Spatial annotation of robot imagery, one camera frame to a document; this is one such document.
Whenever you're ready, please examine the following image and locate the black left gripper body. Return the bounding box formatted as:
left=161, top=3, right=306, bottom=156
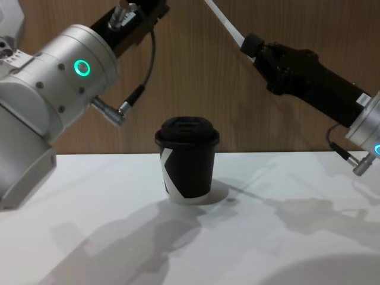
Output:
left=88, top=0, right=171, bottom=58

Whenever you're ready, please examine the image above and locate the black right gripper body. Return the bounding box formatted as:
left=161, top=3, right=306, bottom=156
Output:
left=266, top=46, right=372, bottom=129

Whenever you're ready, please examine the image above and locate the white stir stick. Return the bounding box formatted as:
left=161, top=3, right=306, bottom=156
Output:
left=204, top=0, right=257, bottom=64

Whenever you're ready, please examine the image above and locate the black plastic cup lid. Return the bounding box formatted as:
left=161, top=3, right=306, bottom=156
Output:
left=154, top=116, right=221, bottom=150

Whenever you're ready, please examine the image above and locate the black paper cup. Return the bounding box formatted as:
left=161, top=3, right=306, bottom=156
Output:
left=156, top=141, right=219, bottom=206

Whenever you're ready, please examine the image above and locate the thin dark left wrist cable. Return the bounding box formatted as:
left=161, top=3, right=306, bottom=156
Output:
left=90, top=27, right=158, bottom=128

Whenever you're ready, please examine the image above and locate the thin dark wrist cable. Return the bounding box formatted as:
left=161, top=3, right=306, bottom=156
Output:
left=326, top=122, right=375, bottom=177
left=90, top=27, right=158, bottom=128

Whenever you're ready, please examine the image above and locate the thin dark right wrist cable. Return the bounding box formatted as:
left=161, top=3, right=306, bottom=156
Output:
left=326, top=122, right=375, bottom=177

